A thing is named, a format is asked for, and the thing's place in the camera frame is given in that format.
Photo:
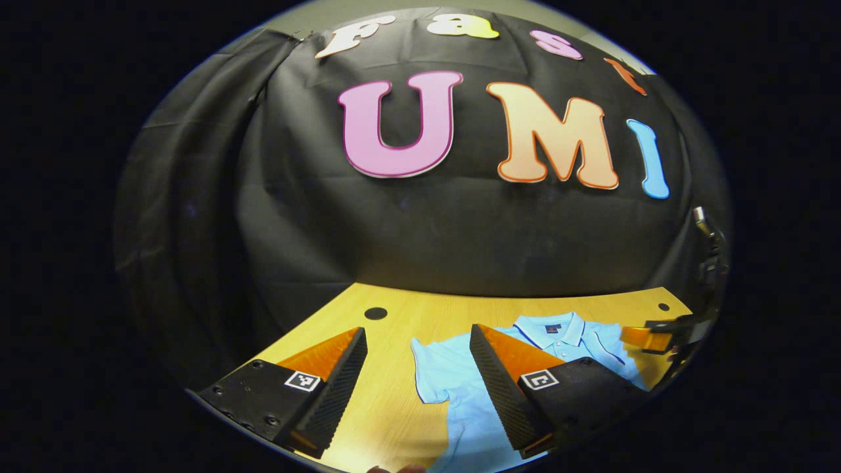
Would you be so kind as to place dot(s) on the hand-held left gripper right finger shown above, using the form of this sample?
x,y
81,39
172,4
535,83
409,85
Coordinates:
x,y
491,387

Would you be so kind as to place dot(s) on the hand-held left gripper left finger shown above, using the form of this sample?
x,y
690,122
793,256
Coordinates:
x,y
343,387

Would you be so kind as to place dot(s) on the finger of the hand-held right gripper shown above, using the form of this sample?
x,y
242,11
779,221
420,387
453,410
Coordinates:
x,y
647,338

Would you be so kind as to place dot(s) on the light blue polo T-shirt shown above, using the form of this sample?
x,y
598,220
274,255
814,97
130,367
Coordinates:
x,y
453,374

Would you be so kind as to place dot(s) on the black backdrop cloth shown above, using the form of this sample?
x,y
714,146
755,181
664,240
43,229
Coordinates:
x,y
460,236

